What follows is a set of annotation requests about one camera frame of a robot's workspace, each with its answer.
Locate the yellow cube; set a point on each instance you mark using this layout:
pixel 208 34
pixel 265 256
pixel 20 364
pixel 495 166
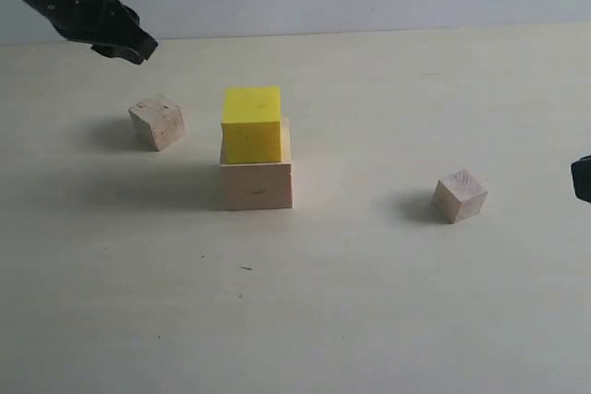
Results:
pixel 251 125

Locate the small wooden cube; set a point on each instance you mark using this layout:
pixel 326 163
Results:
pixel 459 196

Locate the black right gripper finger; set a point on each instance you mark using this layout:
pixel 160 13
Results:
pixel 581 175

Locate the medium wooden cube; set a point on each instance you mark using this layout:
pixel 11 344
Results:
pixel 157 121

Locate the large wooden cube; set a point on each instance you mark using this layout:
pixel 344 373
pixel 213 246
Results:
pixel 254 186

